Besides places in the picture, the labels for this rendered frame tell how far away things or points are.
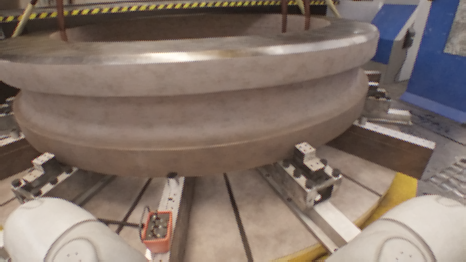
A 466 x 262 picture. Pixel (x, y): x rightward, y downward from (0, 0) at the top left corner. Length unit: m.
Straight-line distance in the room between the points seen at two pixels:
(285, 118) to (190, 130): 0.76
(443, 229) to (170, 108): 1.53
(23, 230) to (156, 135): 1.33
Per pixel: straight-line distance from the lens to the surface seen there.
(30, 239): 0.55
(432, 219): 0.55
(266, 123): 1.84
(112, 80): 1.61
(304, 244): 1.95
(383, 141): 2.76
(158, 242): 1.38
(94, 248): 0.43
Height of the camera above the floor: 1.89
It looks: 27 degrees down
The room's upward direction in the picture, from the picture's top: 1 degrees counter-clockwise
